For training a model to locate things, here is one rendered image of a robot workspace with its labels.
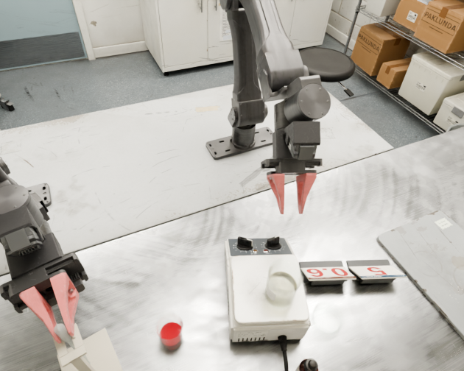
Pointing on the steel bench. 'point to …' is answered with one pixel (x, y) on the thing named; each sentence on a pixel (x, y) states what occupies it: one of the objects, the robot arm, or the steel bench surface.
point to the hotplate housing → (295, 332)
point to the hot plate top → (244, 266)
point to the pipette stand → (73, 356)
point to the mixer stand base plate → (441, 269)
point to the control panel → (258, 248)
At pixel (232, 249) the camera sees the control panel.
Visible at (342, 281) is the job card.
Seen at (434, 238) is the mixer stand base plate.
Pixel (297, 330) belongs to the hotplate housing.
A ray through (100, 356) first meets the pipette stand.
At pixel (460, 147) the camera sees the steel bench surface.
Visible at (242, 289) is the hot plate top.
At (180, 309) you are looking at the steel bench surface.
